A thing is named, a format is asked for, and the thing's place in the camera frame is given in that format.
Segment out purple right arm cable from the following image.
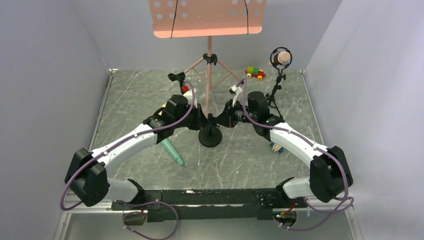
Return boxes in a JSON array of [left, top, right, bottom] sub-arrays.
[[234, 77, 355, 232]]

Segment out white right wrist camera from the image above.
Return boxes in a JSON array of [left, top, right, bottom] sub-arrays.
[[228, 82, 244, 107]]

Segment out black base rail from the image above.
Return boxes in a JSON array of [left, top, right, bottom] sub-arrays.
[[111, 188, 307, 223]]

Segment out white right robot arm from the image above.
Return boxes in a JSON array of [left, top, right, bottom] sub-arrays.
[[216, 87, 354, 203]]

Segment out white blue toy block car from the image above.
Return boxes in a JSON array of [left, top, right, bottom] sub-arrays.
[[270, 141, 284, 154]]

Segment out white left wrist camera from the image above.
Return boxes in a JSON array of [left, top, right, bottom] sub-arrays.
[[181, 85, 198, 108]]

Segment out pink microphone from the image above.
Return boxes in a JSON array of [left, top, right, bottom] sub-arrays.
[[268, 51, 292, 67]]

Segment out black round-base mic stand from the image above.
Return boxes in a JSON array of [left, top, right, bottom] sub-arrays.
[[198, 113, 223, 148], [167, 72, 186, 88]]

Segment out colourful toy block train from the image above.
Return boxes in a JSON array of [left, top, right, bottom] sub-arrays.
[[244, 66, 266, 81]]

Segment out yellow microphone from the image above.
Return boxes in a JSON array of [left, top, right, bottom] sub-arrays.
[[158, 103, 167, 116]]

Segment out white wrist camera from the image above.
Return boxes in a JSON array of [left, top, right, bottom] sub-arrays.
[[181, 85, 198, 108], [228, 82, 244, 107]]

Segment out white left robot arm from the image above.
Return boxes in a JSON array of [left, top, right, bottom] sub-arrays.
[[64, 92, 206, 207]]

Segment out black tripod microphone stand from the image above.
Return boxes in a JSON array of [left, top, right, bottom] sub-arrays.
[[265, 46, 293, 117]]

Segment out pink music stand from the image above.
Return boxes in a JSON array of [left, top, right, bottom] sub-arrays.
[[148, 0, 267, 115]]

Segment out teal microphone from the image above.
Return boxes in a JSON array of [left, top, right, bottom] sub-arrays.
[[161, 138, 185, 166]]

